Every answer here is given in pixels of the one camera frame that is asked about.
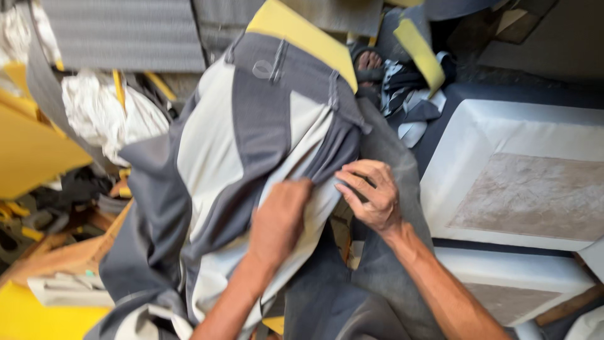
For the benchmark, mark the heap of grey fabric scraps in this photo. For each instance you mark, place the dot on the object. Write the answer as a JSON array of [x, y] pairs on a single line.
[[415, 99]]

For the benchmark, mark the grey trousers with white lining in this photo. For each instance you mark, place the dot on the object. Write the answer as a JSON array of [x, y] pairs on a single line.
[[236, 179]]

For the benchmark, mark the wooden table with clutter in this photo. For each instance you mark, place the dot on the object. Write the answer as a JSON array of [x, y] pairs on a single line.
[[52, 245]]

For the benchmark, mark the white padded ironing board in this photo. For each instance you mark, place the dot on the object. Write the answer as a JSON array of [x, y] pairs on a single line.
[[514, 189]]

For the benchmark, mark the yellow foam sheet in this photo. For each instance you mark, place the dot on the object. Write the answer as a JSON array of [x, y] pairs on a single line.
[[306, 37]]

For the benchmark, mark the white crumpled cloth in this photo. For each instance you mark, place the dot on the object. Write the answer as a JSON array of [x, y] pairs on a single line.
[[108, 118]]

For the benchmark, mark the person's left hand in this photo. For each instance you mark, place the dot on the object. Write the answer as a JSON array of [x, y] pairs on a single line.
[[278, 222]]

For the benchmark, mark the large yellow foam piece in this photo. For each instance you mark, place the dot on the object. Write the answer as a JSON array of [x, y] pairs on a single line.
[[33, 146]]

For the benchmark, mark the grey ribbed fabric panel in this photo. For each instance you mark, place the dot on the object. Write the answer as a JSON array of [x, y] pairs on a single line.
[[122, 33]]

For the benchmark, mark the grey cloth piece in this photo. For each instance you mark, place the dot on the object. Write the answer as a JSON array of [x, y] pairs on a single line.
[[377, 245]]

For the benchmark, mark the yellow foam strip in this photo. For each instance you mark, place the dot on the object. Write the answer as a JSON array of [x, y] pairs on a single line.
[[420, 54]]

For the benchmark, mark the person's left fingers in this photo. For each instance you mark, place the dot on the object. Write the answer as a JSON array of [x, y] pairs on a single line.
[[297, 186]]

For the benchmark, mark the person's right hand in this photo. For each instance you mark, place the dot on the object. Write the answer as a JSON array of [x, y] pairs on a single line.
[[377, 198]]

